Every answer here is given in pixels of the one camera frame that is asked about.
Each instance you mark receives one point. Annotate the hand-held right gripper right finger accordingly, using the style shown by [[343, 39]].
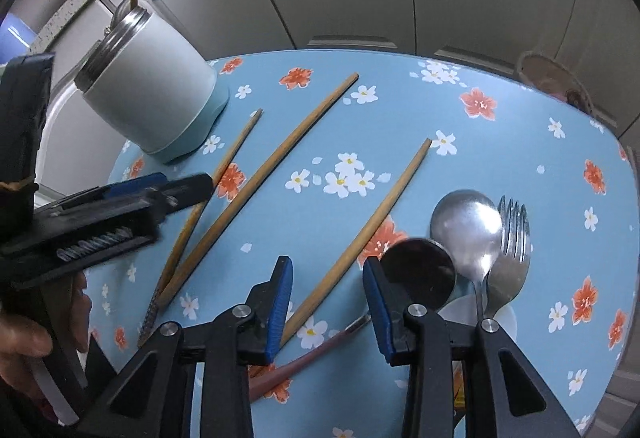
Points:
[[376, 313]]

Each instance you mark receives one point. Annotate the reddish brown chopstick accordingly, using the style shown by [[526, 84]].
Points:
[[310, 358]]

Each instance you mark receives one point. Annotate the wicker waste basket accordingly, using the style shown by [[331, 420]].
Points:
[[555, 80]]

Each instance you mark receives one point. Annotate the metal fork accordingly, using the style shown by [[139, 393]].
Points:
[[507, 268]]

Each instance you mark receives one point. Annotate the small round dark spoon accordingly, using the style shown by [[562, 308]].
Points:
[[420, 273]]

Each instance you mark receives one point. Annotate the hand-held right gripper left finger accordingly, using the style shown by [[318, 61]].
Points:
[[281, 303]]

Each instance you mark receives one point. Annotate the person's left hand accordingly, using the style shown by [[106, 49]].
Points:
[[22, 348]]

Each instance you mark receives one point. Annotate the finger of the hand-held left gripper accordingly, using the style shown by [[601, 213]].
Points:
[[135, 183], [190, 192]]

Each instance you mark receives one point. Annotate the blue floral tablecloth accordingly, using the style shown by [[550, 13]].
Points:
[[500, 158]]

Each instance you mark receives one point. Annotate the large metal spoon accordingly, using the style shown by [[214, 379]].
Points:
[[465, 228]]

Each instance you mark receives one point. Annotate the white teal utensil holder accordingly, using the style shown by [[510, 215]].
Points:
[[150, 83]]

